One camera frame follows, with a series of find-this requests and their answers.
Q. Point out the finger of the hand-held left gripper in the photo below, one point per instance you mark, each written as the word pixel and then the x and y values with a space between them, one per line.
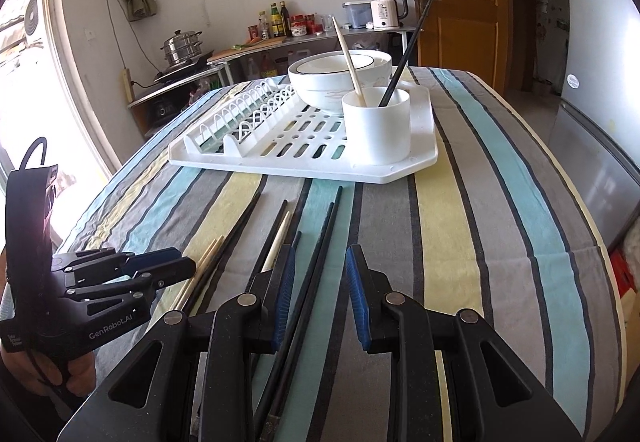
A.
pixel 172 272
pixel 150 259

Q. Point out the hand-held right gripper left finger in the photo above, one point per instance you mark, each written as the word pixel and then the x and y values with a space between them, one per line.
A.
pixel 282 302

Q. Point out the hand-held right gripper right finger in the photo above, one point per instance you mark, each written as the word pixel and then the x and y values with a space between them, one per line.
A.
pixel 357 302

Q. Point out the wooden chopstick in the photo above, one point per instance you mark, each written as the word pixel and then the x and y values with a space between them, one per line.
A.
pixel 279 238
pixel 347 57

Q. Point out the white utensil cup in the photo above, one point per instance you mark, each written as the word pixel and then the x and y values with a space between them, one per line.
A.
pixel 377 132

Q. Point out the person's left hand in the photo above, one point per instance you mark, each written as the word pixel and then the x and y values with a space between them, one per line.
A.
pixel 82 372

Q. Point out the striped tablecloth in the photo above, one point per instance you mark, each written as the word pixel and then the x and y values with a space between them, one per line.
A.
pixel 475 222

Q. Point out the white plastic dish rack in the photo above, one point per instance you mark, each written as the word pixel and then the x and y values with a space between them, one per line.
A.
pixel 300 142

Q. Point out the beige power strip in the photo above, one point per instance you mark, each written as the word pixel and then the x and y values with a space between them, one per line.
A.
pixel 127 87

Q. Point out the gas stove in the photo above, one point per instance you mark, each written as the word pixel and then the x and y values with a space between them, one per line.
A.
pixel 180 71

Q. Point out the steel steamer pot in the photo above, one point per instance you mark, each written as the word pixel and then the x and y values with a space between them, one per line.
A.
pixel 181 47

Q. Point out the white bowl black rim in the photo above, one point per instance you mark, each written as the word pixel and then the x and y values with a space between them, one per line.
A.
pixel 320 87

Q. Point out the wooden cutting board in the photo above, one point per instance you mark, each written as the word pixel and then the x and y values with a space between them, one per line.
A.
pixel 250 47

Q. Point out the red spice jar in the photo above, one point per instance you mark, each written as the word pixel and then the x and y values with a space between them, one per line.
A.
pixel 253 33

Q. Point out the small clear seasoning bottle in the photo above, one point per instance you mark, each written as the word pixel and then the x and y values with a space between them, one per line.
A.
pixel 263 27

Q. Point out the yellow label sauce bottle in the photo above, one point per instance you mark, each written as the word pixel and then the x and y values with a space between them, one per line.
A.
pixel 275 25

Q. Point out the metal kitchen shelf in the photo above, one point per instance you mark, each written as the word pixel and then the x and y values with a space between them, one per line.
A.
pixel 320 36

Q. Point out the red gift box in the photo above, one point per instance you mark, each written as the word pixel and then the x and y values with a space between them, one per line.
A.
pixel 627 282

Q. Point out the white jar red lid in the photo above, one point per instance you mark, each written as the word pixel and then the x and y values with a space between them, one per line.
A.
pixel 299 28

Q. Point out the dark sauce bottle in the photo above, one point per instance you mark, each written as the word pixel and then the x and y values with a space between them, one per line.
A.
pixel 285 20

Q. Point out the silver refrigerator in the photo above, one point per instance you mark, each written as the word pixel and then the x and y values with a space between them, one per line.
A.
pixel 595 147

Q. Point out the clear plastic container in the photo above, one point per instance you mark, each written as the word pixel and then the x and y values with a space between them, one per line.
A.
pixel 356 16

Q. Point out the white electric kettle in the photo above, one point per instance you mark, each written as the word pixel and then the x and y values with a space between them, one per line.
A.
pixel 385 12

